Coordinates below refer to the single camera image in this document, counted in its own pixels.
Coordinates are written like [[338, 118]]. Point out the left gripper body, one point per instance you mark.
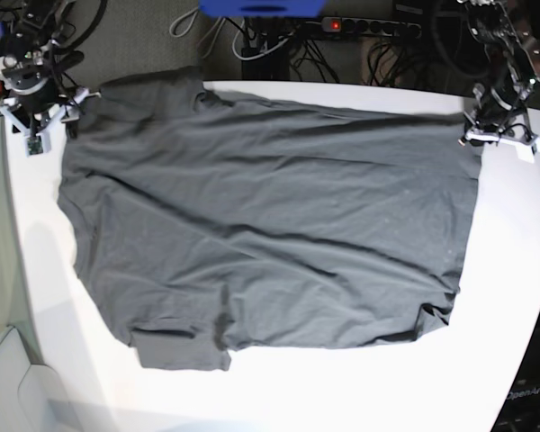
[[495, 119]]

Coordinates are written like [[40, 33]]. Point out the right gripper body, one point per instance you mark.
[[38, 103]]

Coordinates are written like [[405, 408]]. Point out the dark grey t-shirt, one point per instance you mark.
[[207, 224]]

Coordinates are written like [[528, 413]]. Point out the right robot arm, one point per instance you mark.
[[34, 58]]

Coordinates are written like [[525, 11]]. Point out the black power strip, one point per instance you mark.
[[367, 27]]

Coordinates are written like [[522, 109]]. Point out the blue box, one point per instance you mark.
[[261, 8]]

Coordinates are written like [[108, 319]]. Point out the grey chair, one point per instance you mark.
[[32, 397]]

